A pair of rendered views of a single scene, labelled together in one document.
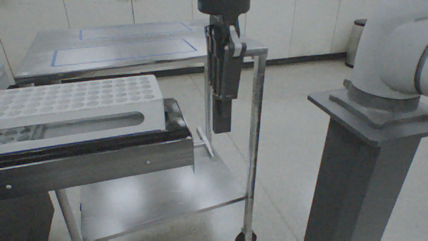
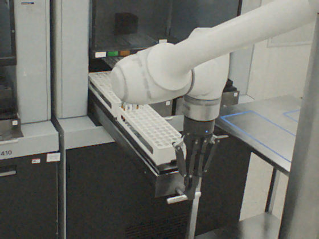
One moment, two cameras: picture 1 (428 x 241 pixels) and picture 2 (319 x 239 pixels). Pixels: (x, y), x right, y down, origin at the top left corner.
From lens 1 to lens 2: 1.08 m
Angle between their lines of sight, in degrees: 71
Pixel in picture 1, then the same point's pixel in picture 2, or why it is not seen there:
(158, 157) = (147, 173)
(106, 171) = (136, 163)
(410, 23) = not seen: outside the picture
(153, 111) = (155, 152)
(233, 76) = (178, 161)
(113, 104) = (148, 137)
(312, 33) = not seen: outside the picture
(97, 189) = (245, 229)
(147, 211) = not seen: outside the picture
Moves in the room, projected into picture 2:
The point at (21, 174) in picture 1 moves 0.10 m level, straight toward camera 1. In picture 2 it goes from (123, 141) to (99, 152)
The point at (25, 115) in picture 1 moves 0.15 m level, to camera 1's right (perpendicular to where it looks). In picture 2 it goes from (133, 122) to (139, 147)
